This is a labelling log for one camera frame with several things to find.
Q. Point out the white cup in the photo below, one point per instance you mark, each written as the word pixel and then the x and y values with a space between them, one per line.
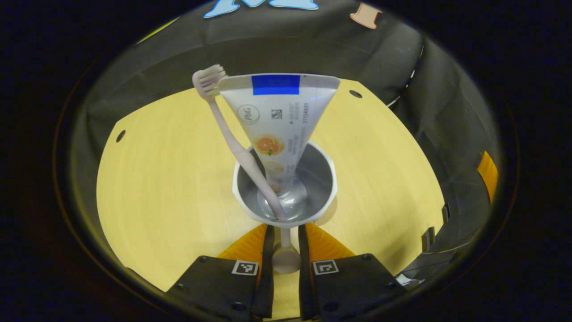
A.
pixel 317 179

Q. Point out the pale pink toothbrush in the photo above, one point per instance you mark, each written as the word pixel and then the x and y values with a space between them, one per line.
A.
pixel 204 85

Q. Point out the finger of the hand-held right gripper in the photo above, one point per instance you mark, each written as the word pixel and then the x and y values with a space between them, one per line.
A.
pixel 488 174

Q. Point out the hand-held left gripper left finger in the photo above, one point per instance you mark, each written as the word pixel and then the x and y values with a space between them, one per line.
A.
pixel 268 286

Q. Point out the white toothpaste tube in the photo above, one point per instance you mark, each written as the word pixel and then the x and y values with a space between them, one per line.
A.
pixel 277 125

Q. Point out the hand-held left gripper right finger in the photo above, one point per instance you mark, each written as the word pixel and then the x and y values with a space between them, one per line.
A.
pixel 304 286

